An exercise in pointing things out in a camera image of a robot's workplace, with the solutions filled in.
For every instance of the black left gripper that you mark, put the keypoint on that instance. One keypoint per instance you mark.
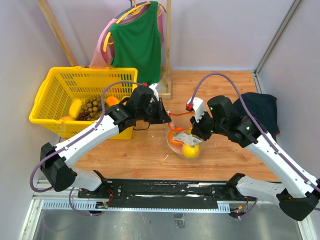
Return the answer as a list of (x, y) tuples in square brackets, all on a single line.
[(162, 115)]

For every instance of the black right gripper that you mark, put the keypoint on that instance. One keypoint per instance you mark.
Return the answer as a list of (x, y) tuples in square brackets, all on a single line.
[(196, 129)]

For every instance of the orange persimmon toy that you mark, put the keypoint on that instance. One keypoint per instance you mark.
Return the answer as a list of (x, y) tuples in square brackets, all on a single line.
[(172, 133)]

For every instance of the clear orange zip bag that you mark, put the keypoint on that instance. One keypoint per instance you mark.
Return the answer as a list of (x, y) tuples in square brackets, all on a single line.
[(186, 136)]

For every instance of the yellow lemon toy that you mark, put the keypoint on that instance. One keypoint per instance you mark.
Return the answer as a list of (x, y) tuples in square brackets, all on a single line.
[(190, 151)]

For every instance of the orange bell pepper toy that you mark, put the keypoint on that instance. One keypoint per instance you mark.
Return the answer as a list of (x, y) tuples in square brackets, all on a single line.
[(111, 101)]

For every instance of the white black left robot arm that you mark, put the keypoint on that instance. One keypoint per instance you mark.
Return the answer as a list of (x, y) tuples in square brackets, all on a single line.
[(57, 163)]

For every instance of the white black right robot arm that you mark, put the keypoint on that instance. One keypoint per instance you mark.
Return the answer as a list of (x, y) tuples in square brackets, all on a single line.
[(298, 192)]

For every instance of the green tank top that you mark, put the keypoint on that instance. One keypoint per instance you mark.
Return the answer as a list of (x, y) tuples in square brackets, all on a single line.
[(137, 44)]

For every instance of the wooden clothes rack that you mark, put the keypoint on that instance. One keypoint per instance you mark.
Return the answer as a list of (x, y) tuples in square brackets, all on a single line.
[(165, 76)]

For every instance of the dark navy cloth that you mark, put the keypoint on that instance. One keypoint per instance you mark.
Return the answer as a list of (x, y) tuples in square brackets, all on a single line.
[(263, 107)]

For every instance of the green grape bunch toy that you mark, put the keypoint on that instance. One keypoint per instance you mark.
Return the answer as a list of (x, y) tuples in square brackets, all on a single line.
[(91, 105)]

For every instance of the dark purple grape bunch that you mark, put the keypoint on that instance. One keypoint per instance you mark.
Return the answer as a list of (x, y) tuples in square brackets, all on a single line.
[(85, 116)]

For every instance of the pink shirt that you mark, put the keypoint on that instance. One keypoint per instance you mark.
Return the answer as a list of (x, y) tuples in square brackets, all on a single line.
[(102, 59)]

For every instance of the yellow mango toy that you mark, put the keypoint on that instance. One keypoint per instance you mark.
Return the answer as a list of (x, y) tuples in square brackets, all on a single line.
[(75, 107)]

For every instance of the yellow plastic basket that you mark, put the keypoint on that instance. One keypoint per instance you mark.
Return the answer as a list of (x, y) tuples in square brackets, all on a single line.
[(63, 85)]

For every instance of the peach toy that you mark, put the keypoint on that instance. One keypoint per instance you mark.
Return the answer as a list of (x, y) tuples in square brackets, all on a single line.
[(67, 118)]

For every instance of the yellow clothes hanger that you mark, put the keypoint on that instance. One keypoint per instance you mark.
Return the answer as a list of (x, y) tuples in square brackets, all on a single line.
[(134, 11)]

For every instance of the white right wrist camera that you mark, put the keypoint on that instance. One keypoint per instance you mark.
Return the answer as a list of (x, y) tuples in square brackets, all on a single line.
[(197, 106)]

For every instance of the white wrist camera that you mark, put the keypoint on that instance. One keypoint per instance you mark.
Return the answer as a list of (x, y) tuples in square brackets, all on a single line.
[(156, 87), (197, 106)]

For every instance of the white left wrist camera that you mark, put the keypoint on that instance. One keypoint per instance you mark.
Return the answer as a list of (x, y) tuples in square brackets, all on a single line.
[(156, 87)]

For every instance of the aluminium frame post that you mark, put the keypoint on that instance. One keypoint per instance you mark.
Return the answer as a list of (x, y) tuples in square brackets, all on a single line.
[(278, 35)]

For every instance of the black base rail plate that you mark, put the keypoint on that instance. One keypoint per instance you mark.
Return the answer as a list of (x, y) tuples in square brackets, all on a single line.
[(164, 194)]

